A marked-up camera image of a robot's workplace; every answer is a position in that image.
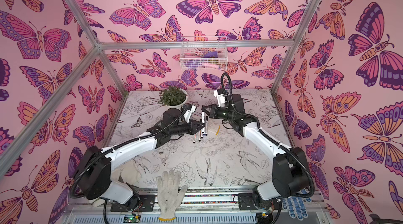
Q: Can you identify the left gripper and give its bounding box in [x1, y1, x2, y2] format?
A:
[168, 120, 205, 138]

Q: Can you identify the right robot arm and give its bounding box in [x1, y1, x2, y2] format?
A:
[202, 89, 315, 209]

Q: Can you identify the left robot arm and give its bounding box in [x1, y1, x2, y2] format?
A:
[69, 103, 205, 204]

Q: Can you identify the white plant pot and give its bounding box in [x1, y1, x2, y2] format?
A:
[168, 89, 188, 109]

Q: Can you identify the green plant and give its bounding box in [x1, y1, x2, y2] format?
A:
[160, 87, 187, 106]

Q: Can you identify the white knit glove front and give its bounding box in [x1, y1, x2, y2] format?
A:
[156, 169, 188, 221]

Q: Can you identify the green circuit board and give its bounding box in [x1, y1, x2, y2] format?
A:
[123, 215, 140, 224]

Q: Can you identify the blue dotted glove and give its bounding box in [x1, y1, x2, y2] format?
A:
[282, 196, 311, 221]

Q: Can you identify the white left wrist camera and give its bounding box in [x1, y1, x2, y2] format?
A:
[182, 103, 196, 123]

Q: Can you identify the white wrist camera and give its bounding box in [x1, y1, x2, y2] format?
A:
[182, 103, 196, 123]
[214, 88, 233, 108]

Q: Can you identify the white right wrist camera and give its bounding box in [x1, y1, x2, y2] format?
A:
[214, 88, 233, 108]

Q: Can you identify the white wire basket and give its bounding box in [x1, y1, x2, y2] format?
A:
[178, 36, 228, 71]

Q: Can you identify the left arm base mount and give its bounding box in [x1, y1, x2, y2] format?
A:
[110, 185, 156, 212]

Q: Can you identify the aluminium frame rail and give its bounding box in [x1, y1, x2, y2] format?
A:
[98, 39, 294, 51]

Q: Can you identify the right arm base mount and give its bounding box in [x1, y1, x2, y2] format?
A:
[237, 193, 280, 212]

